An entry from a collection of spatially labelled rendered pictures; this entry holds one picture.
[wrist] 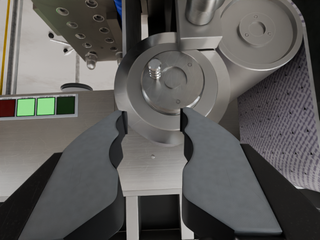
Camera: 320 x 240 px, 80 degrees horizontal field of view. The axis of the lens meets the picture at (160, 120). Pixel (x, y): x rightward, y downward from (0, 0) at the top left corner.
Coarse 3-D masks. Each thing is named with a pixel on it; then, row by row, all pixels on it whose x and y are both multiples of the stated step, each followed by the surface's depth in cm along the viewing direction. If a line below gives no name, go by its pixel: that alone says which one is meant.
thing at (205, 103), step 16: (160, 48) 25; (176, 48) 25; (144, 64) 25; (208, 64) 24; (128, 80) 24; (208, 80) 24; (128, 96) 24; (208, 96) 24; (144, 112) 24; (208, 112) 24; (160, 128) 23; (176, 128) 23
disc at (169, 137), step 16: (176, 32) 25; (144, 48) 25; (128, 64) 25; (224, 64) 25; (224, 80) 24; (144, 96) 24; (224, 96) 24; (128, 112) 24; (160, 112) 24; (224, 112) 24; (144, 128) 24
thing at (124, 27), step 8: (128, 0) 30; (128, 8) 29; (136, 8) 42; (128, 16) 29; (136, 16) 41; (128, 24) 29; (136, 24) 40; (128, 32) 28; (136, 32) 39; (128, 40) 28; (136, 40) 39; (128, 48) 28
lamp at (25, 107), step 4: (20, 100) 58; (24, 100) 58; (28, 100) 58; (32, 100) 58; (20, 104) 58; (24, 104) 58; (28, 104) 58; (32, 104) 58; (20, 108) 58; (24, 108) 58; (28, 108) 58; (32, 108) 58; (20, 112) 58; (24, 112) 58; (28, 112) 58; (32, 112) 58
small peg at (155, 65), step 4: (152, 60) 20; (156, 60) 20; (148, 64) 20; (152, 64) 20; (156, 64) 20; (160, 64) 20; (152, 68) 20; (156, 68) 20; (160, 68) 20; (152, 72) 20; (156, 72) 20; (160, 72) 21; (152, 76) 21; (156, 76) 21; (160, 76) 22
